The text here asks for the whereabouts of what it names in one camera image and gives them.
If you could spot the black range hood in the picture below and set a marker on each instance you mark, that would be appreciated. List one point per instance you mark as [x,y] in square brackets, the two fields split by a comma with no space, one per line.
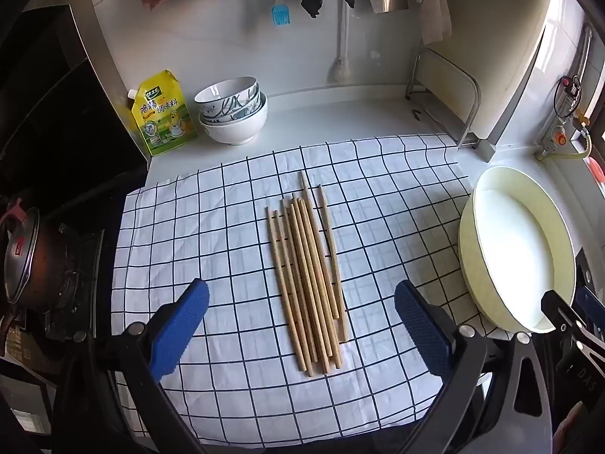
[56,104]

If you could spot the pile of wooden chopsticks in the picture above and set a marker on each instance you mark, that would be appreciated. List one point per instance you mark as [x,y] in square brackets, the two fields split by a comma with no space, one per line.
[302,269]

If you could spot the large white bowl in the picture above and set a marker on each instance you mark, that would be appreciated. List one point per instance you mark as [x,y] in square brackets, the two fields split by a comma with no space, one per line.
[236,132]

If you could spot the person's right hand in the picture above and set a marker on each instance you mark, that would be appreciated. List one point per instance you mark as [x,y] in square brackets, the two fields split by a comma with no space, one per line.
[572,430]

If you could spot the pink dish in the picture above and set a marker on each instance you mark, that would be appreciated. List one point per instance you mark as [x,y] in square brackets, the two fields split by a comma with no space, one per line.
[596,168]

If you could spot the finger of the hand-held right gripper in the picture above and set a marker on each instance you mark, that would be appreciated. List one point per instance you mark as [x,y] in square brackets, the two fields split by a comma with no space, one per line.
[593,305]
[562,314]

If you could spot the steel pot lid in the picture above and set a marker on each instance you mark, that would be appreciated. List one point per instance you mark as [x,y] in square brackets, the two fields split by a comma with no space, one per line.
[19,246]

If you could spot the metal cutting board rack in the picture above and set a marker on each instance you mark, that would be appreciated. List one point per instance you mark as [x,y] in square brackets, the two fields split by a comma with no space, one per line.
[474,104]

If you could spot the blue patterned bowl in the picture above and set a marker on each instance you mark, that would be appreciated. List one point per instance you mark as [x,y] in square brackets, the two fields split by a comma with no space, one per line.
[222,92]
[242,106]

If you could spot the orange gas regulator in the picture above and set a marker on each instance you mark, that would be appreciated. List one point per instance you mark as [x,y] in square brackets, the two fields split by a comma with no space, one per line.
[560,138]

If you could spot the white cutting board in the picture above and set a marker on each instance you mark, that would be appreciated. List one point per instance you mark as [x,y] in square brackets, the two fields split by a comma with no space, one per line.
[515,56]

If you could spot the white round basin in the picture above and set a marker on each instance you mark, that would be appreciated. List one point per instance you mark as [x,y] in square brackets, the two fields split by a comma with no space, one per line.
[510,246]

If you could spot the black gas stove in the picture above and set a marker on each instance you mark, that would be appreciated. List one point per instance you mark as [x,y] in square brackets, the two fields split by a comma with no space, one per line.
[87,255]

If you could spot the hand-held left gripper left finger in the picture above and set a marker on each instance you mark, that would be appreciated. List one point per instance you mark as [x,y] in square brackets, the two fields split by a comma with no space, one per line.
[182,326]

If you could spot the brown cooking pot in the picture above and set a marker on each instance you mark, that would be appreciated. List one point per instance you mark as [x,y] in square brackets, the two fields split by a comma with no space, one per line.
[47,269]

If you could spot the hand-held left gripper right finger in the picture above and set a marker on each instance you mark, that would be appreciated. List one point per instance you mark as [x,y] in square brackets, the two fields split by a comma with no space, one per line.
[423,331]

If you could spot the grey gas pipe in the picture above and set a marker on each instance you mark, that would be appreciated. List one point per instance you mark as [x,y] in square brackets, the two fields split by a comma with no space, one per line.
[586,52]

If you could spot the white hanging cloth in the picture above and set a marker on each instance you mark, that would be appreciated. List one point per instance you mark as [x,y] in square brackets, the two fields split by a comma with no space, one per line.
[432,14]

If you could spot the white black-checked cloth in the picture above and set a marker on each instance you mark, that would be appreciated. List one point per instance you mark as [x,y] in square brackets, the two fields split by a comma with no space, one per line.
[212,227]

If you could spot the yellow seasoning pouch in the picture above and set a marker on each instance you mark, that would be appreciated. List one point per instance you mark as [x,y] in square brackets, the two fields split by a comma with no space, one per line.
[163,118]

